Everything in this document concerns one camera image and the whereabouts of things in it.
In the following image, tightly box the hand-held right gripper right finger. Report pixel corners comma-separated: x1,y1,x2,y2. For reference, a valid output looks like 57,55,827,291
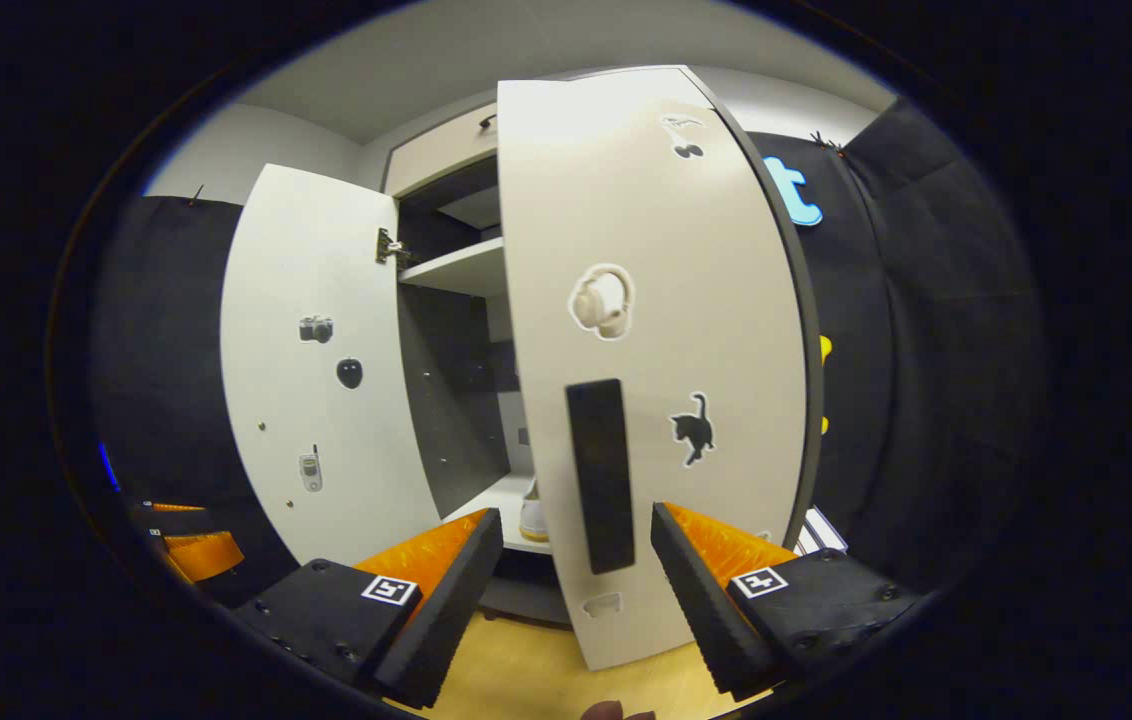
650,501,927,701

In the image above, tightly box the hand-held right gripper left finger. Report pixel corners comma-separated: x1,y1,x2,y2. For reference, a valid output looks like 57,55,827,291
231,507,505,711

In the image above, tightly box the white canvas shoe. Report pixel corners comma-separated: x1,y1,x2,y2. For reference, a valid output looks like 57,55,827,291
518,477,553,544

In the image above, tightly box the white door with camera sticker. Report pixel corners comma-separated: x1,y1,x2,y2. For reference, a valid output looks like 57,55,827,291
220,163,443,571

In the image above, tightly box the white door with headphone sticker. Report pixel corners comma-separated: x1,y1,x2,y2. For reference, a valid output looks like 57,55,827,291
496,64,825,673

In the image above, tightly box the white cabinet shelf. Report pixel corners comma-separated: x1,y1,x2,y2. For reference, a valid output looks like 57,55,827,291
397,236,508,299
444,473,555,557

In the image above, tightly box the beige cabinet drawer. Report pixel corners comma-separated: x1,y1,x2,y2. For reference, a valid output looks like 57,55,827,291
383,100,503,199

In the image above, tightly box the black backdrop cloth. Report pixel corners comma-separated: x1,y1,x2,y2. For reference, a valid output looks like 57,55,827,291
744,92,1045,596
89,193,299,606

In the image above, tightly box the black door handle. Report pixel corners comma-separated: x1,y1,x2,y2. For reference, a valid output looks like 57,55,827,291
565,377,638,577

